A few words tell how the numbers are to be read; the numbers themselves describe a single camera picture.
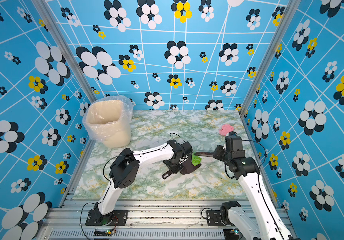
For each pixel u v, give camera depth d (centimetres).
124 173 52
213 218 73
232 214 61
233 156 54
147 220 74
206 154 83
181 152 67
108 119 99
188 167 94
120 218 74
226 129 108
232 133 67
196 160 93
